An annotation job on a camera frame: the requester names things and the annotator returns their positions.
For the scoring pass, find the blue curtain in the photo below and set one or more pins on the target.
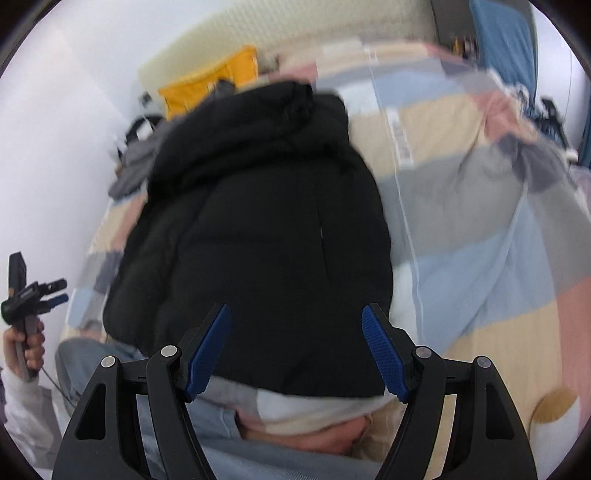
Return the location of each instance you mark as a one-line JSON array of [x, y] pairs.
[[585, 147]]

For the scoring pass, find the cream quilted headboard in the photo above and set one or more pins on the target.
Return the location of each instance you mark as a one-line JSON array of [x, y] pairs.
[[271, 25]]

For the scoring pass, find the blue towel on chair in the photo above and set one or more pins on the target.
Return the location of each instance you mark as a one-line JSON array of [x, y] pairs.
[[506, 37]]

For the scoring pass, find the white patterned pillow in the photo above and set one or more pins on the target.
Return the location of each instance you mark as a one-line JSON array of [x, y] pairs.
[[268, 62]]

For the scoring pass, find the yellow pillow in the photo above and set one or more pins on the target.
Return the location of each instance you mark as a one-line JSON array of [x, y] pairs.
[[181, 95]]

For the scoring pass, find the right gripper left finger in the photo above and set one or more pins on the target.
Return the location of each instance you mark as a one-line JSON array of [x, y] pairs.
[[125, 401]]

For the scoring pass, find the person's left hand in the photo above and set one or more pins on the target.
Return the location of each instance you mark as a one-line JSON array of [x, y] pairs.
[[24, 353]]

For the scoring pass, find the grey wardrobe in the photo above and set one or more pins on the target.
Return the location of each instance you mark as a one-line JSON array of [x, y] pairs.
[[453, 18]]

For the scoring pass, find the checkered pastel duvet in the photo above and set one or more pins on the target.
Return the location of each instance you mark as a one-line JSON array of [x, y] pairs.
[[490, 230]]

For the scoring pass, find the black bag by bed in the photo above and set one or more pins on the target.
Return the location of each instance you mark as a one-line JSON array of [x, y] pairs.
[[142, 128]]

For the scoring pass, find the grey fleece garment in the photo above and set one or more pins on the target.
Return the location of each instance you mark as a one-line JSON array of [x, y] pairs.
[[134, 166]]

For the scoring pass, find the black puffer jacket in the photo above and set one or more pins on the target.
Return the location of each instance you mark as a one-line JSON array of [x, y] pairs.
[[260, 202]]

